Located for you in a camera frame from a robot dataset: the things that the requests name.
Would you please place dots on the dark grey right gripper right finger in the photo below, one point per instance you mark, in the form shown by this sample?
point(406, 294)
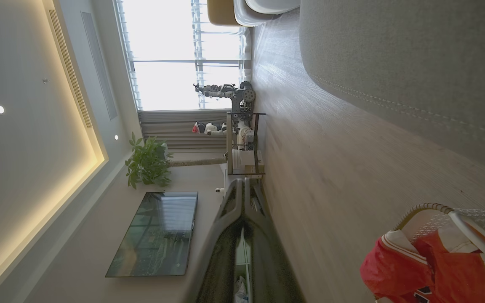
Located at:
point(267, 252)

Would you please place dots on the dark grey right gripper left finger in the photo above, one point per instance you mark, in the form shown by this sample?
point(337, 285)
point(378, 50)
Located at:
point(219, 235)

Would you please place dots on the red jersey white striped trim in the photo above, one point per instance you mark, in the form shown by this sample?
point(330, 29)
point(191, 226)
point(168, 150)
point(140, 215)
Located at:
point(394, 269)

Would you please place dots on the grey couch surface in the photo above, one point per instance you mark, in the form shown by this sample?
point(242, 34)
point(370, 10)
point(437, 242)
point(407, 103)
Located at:
point(415, 50)

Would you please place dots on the white box on shelf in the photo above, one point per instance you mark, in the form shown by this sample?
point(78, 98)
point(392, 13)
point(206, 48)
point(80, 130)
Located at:
point(244, 159)

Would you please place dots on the green potted plant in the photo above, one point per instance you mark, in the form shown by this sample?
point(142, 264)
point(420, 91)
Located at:
point(147, 162)

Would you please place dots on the white background robot red cap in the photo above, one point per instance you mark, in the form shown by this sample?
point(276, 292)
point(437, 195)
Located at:
point(213, 128)

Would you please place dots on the grey pleated curtain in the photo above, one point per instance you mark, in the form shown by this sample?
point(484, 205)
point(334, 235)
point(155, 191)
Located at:
point(183, 128)

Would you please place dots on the grey background robot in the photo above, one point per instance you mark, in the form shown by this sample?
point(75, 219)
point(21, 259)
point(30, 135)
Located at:
point(240, 94)

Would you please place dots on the white woven-rim laundry basket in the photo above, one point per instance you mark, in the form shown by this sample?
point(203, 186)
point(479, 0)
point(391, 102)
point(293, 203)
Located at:
point(432, 214)

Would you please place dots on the red and white clothes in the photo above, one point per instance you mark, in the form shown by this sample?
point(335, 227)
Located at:
point(461, 273)

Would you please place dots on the large bright window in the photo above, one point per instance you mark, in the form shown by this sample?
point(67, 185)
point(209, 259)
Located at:
point(162, 42)

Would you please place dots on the yellow chair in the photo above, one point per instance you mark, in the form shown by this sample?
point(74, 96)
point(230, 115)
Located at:
point(221, 12)

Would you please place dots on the small white security camera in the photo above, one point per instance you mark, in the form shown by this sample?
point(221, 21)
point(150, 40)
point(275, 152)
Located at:
point(220, 191)

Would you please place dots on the wall-mounted flat television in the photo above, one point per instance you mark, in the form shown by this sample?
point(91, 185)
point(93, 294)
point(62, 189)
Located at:
point(158, 235)

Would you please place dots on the dark metal frame shelf table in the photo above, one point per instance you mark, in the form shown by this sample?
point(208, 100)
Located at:
point(229, 143)

